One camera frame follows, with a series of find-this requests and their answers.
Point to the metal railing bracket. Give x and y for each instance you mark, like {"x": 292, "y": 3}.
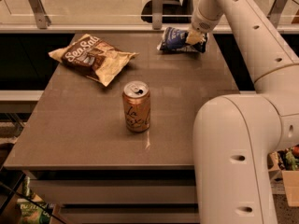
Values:
{"x": 275, "y": 11}
{"x": 157, "y": 14}
{"x": 41, "y": 17}

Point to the blue chip bag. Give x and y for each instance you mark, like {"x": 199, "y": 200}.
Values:
{"x": 174, "y": 39}

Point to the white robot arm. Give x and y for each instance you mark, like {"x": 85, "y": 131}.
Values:
{"x": 234, "y": 134}

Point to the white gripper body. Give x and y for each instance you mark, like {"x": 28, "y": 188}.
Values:
{"x": 201, "y": 24}

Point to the orange LaCroix soda can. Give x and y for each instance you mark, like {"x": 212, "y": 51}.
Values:
{"x": 136, "y": 105}

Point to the left metal railing bracket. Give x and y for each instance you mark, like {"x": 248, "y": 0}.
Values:
{"x": 41, "y": 17}

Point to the black office chair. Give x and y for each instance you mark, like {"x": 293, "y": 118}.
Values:
{"x": 174, "y": 11}

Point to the middle metal railing bracket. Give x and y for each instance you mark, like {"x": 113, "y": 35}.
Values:
{"x": 157, "y": 14}

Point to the green snack bag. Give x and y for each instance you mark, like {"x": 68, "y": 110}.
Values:
{"x": 34, "y": 213}

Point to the brown sea salt chip bag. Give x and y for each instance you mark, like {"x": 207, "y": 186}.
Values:
{"x": 94, "y": 58}

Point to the grey table drawer unit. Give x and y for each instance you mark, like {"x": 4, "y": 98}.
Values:
{"x": 121, "y": 197}

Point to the right metal railing bracket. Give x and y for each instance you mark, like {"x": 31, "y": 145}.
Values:
{"x": 275, "y": 11}

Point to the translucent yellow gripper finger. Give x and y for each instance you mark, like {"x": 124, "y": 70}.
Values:
{"x": 194, "y": 37}

